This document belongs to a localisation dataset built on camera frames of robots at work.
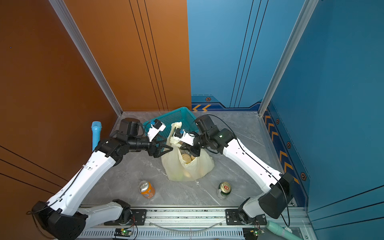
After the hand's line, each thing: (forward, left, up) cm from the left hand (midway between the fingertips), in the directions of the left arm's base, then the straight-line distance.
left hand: (169, 142), depth 70 cm
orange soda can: (-16, +12, -17) cm, 26 cm away
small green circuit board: (-33, +22, -29) cm, 49 cm away
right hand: (0, -7, -2) cm, 7 cm away
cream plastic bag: (-8, -5, -10) cm, 13 cm away
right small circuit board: (-32, -39, -28) cm, 58 cm away
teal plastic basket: (+39, -1, -22) cm, 45 cm away
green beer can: (-15, -27, -17) cm, 35 cm away
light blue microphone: (+9, +41, -4) cm, 42 cm away
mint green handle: (-32, -51, -24) cm, 65 cm away
